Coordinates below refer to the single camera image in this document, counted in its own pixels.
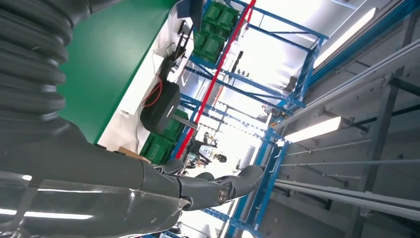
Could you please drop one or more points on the black carrying case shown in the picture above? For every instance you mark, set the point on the black carrying case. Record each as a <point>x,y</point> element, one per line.
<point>160,108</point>

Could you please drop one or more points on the green table mat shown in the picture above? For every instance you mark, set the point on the green table mat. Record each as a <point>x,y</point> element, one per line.
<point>105,65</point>

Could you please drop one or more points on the red barrier belt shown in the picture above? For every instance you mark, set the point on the red barrier belt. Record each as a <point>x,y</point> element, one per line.
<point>213,78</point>

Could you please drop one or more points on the brown cardboard box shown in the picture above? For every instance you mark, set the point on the brown cardboard box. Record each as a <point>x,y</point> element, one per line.
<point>131,153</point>

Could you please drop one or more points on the long ceiling light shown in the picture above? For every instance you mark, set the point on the long ceiling light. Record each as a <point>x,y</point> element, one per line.
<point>315,129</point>
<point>344,37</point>

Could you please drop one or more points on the white table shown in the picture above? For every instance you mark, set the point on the white table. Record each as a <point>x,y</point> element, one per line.
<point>124,131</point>

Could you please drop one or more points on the white and black humanoid robot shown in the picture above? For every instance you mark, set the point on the white and black humanoid robot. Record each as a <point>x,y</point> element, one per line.
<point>206,151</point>

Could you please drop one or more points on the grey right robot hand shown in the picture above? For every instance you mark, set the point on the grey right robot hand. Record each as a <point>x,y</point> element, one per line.
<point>82,184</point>

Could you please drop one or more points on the blue metal rack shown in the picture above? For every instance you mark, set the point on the blue metal rack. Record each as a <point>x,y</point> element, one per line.
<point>306,69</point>
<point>265,184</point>

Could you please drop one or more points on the green plastic crate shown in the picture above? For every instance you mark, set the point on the green plastic crate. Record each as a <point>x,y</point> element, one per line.
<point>229,18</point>
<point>210,46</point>
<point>215,11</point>
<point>157,149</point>
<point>170,133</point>

